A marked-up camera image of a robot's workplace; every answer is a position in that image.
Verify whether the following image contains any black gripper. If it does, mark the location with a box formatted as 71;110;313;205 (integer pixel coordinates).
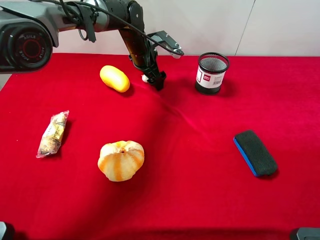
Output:
119;28;167;91

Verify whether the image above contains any small white duck toy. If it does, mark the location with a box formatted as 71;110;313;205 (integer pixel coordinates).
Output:
141;75;149;83

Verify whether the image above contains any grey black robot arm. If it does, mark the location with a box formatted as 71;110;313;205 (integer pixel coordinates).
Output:
0;0;166;90

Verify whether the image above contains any yellow oval bread roll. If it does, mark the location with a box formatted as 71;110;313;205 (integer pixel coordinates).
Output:
99;65;130;93

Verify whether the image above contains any black mesh pen holder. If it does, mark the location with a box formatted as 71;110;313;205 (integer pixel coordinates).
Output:
195;52;230;95

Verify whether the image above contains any peeled orange toy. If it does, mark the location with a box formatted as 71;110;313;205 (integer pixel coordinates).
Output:
97;140;145;182

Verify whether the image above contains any red velvet table cloth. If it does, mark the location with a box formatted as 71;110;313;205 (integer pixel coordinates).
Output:
0;53;320;240

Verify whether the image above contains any clear snack packet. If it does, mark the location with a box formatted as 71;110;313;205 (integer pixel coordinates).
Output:
36;110;70;158

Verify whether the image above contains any black blue whiteboard eraser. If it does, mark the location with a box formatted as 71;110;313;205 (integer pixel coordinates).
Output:
233;130;278;177

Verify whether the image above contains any dark base corner right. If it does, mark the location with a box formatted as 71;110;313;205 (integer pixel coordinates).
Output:
289;227;320;240

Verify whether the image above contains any dark base corner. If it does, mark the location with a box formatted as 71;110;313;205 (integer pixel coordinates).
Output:
289;227;320;240
0;221;15;240

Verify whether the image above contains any dark base corner left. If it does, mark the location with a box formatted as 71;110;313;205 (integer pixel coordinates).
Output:
0;221;15;240

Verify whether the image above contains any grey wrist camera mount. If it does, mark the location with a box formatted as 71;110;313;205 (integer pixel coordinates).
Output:
147;30;185;59

